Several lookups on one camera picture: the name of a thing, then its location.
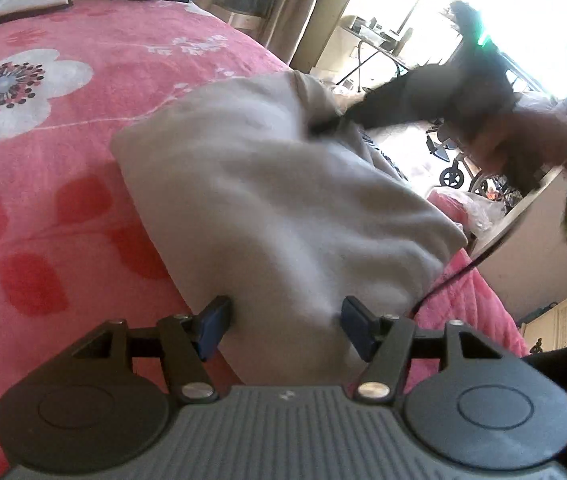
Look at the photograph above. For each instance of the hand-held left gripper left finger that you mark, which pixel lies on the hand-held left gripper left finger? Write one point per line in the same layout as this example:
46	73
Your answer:
213	327

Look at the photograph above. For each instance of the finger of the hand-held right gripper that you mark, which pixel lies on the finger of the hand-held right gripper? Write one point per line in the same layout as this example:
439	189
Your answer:
378	105

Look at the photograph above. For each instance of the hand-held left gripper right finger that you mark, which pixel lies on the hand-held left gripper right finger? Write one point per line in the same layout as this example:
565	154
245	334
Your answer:
358	327

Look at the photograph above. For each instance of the beige zip jacket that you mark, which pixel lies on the beige zip jacket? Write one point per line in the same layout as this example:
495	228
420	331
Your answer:
263	210

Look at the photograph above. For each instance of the person's right hand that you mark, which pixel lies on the person's right hand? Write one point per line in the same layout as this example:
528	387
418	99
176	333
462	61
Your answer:
533	140

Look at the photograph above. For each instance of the folding table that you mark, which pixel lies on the folding table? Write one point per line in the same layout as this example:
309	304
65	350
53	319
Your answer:
373	40

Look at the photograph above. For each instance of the wheelchair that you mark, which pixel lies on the wheelchair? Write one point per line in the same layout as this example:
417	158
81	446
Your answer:
456	170

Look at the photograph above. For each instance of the beige curtain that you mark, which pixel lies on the beige curtain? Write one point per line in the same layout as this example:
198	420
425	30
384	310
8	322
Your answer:
303	10

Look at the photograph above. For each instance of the crumpled plastic bag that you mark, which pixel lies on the crumpled plastic bag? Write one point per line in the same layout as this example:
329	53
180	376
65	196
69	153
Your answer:
483	212

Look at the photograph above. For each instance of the white cabinet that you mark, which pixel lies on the white cabinet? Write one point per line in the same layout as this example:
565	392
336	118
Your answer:
563	320

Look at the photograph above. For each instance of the pink floral blanket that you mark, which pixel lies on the pink floral blanket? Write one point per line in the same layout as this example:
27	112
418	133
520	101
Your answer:
63	185

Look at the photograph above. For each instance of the dark folded cloth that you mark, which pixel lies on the dark folded cloth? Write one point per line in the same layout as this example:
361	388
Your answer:
8	19

